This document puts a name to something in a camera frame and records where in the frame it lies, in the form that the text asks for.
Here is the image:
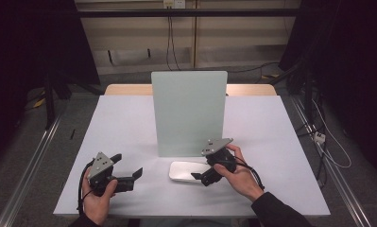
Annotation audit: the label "white floor cable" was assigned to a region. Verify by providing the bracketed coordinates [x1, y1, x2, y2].
[311, 98, 352, 169]

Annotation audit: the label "black hanging cables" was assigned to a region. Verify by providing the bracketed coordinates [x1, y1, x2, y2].
[165, 15, 181, 72]

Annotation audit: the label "white table sheet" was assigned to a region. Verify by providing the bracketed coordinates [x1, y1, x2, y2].
[53, 95, 332, 218]

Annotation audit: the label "white whiteboard eraser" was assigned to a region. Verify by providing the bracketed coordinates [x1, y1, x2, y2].
[168, 160, 213, 184]

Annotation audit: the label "black horizontal bar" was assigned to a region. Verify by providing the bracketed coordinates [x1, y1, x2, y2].
[77, 8, 301, 19]

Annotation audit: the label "white wall outlet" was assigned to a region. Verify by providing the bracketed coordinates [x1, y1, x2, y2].
[163, 0, 187, 9]

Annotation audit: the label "hand-held gripper black cable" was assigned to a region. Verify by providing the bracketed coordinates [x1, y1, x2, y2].
[222, 158, 266, 192]
[77, 159, 95, 216]

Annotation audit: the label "pale green glass whiteboard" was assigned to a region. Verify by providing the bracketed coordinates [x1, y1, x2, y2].
[150, 70, 229, 158]

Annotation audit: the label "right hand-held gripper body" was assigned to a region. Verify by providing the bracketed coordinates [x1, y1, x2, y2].
[199, 137, 237, 187]

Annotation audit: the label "right hand-held gripper black cable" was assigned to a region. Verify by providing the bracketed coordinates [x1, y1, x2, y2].
[222, 158, 266, 192]

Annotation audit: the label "aluminium floor rail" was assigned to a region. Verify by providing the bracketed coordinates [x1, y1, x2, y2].
[0, 114, 63, 227]
[289, 96, 373, 227]

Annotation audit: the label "wooden table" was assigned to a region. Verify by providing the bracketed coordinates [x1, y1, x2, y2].
[104, 83, 278, 96]

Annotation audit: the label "person's left hand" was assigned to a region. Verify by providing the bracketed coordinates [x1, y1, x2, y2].
[81, 168, 119, 227]

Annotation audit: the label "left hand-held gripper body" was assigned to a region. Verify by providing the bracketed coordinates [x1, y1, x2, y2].
[87, 151, 136, 197]

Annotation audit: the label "black curtain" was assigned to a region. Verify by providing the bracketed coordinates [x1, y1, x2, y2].
[0, 0, 101, 173]
[277, 0, 377, 183]

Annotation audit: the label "black metal stand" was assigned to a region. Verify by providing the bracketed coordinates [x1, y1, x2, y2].
[43, 69, 73, 131]

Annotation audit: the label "left hand-held gripper black cable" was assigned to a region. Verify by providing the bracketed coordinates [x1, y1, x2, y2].
[77, 159, 95, 216]

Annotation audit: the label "person's right hand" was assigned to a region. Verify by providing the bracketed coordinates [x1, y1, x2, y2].
[213, 144, 266, 203]

